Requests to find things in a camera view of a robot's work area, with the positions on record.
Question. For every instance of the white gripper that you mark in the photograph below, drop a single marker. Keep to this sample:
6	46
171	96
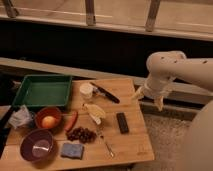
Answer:
154	88

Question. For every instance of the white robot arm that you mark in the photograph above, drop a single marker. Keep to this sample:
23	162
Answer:
164	67

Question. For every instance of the white paper cup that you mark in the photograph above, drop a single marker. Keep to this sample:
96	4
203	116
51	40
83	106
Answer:
86	90

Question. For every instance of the black rectangular bar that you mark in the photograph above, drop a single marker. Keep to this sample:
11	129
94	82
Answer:
123	126

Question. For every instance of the wooden cutting board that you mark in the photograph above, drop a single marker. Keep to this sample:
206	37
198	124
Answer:
131	147

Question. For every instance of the yellow banana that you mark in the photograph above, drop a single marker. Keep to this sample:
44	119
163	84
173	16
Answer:
95	112

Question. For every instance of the dark red grapes bunch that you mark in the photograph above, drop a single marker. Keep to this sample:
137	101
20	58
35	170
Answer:
83	135

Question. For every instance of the red sausage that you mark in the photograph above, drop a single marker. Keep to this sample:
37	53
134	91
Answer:
71	121

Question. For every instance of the blue sponge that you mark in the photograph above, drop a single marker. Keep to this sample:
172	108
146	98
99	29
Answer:
74	151

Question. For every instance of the orange bowl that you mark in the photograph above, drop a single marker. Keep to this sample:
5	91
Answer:
48	111

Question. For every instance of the orange fruit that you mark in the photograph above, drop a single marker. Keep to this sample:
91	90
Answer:
48	122

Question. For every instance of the green plastic tray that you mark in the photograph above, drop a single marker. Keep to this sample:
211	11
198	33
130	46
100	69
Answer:
37	91

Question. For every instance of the purple bowl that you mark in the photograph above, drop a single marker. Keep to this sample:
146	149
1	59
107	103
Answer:
37	145

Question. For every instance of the black handled knife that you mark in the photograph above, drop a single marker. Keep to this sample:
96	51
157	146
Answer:
106	93

